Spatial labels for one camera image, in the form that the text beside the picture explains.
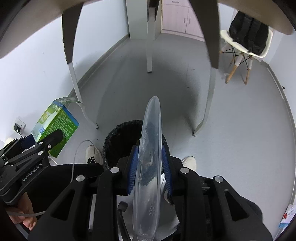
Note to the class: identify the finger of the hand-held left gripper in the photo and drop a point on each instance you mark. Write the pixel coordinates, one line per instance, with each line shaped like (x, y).
(53, 139)
(27, 140)

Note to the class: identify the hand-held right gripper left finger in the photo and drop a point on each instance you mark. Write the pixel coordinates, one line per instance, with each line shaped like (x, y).
(133, 169)

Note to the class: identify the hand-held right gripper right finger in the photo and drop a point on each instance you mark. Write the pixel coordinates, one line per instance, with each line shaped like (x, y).
(167, 171)

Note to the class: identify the small green box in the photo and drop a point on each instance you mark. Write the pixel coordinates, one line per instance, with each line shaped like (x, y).
(62, 125)

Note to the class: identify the black trash bin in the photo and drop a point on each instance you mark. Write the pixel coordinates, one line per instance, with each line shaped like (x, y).
(122, 139)

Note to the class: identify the gold foil clear bag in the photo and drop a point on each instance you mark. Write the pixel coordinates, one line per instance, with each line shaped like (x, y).
(150, 129)

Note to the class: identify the person's left hand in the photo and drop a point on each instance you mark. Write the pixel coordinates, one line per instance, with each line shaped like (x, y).
(25, 208)

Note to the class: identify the black plug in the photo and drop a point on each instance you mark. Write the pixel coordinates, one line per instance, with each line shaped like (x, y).
(17, 127)

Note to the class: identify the person's right shoe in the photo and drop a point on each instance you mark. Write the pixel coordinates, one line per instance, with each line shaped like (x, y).
(190, 162)

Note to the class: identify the person's shoe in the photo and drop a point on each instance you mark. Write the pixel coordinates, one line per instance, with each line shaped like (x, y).
(92, 153)
(190, 162)

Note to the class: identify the person's left shoe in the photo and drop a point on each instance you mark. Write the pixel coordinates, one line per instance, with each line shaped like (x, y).
(92, 153)

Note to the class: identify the person's right leg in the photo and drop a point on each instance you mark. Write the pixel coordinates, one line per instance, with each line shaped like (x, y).
(253, 210)

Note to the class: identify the white packet red print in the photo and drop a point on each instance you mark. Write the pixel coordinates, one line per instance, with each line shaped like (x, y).
(288, 216)

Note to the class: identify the round wooden table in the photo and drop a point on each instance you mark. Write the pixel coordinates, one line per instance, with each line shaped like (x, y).
(211, 34)

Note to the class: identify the tall grey cabinet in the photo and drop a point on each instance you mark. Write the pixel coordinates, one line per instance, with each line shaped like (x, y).
(136, 20)

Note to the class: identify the white chair wooden legs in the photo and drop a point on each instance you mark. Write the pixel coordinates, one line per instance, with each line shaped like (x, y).
(227, 37)

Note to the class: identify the white drawer cabinet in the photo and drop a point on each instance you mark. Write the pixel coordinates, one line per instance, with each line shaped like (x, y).
(180, 20)

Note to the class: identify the black backpack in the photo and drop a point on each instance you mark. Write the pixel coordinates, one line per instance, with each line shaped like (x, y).
(249, 32)

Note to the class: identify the white wall socket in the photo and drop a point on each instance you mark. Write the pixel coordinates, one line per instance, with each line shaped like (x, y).
(22, 121)

